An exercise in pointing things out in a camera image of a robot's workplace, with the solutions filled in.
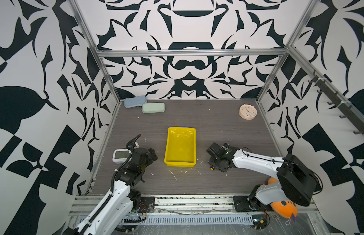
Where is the yellow plastic bin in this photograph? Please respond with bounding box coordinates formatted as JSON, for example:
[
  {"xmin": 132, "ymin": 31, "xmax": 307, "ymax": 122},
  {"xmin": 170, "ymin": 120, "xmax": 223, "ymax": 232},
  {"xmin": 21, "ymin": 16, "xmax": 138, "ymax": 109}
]
[{"xmin": 164, "ymin": 127, "xmax": 197, "ymax": 167}]

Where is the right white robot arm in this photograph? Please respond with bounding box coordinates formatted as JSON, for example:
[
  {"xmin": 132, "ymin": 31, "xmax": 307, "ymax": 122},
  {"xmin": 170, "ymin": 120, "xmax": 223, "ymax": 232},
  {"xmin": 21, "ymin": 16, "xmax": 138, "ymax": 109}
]
[{"xmin": 207, "ymin": 143, "xmax": 323, "ymax": 212}]

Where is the green glasses case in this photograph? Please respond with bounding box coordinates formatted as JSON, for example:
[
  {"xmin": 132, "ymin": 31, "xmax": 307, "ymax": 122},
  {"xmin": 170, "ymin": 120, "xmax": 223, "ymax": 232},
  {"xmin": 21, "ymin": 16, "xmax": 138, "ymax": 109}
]
[{"xmin": 141, "ymin": 103, "xmax": 166, "ymax": 114}]

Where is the pink round clock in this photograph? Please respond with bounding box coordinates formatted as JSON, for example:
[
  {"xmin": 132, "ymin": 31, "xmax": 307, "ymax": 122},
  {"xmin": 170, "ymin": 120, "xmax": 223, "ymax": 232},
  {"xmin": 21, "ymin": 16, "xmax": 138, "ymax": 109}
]
[{"xmin": 239, "ymin": 104, "xmax": 257, "ymax": 120}]

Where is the blue glasses case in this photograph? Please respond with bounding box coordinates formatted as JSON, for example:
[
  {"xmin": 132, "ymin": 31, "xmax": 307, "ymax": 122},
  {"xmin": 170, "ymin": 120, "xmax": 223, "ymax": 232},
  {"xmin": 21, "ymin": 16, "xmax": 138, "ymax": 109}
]
[{"xmin": 123, "ymin": 96, "xmax": 147, "ymax": 108}]

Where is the orange fish plush toy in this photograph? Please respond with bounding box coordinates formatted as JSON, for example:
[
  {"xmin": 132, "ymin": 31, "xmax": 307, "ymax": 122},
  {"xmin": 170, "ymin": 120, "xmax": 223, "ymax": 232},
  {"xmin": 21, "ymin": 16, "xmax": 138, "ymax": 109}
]
[{"xmin": 267, "ymin": 177, "xmax": 299, "ymax": 220}]

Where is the white slotted cable duct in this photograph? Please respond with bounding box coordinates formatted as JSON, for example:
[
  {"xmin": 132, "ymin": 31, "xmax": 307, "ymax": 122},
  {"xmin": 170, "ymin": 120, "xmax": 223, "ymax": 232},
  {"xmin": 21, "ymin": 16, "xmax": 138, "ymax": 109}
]
[{"xmin": 122, "ymin": 214, "xmax": 254, "ymax": 226}]

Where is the black wall hook rack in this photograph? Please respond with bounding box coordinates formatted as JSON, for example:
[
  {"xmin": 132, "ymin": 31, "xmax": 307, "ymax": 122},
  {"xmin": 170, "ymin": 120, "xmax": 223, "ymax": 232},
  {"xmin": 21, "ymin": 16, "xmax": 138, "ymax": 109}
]
[{"xmin": 309, "ymin": 70, "xmax": 364, "ymax": 137}]

